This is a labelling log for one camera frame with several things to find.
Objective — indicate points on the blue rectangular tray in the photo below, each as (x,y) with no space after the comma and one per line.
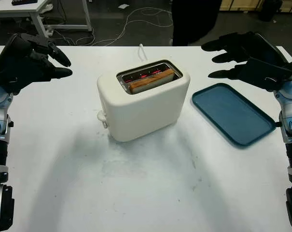
(232,113)

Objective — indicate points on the black bin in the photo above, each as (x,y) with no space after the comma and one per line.
(270,9)

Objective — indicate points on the tan stacked cartons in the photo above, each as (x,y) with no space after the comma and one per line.
(242,4)

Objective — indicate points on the standing person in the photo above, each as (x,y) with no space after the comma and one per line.
(194,21)

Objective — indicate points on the white power strip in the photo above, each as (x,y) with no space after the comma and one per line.
(50,31)

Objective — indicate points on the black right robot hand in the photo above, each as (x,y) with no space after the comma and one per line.
(261,46)

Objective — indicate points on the dark keyboard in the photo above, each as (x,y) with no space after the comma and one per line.
(23,2)

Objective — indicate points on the white background desk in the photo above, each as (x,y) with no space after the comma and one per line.
(20,7)

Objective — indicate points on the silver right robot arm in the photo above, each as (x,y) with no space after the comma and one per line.
(290,108)

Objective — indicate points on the cream two-slot toaster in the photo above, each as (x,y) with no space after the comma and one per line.
(141,113)

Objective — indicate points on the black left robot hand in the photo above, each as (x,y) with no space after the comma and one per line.
(22,65)

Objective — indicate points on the white toast slice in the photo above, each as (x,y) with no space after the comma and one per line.
(149,83)

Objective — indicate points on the grey paper sheet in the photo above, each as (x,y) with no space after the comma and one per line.
(124,6)

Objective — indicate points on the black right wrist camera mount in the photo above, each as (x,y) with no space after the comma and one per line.
(261,71)

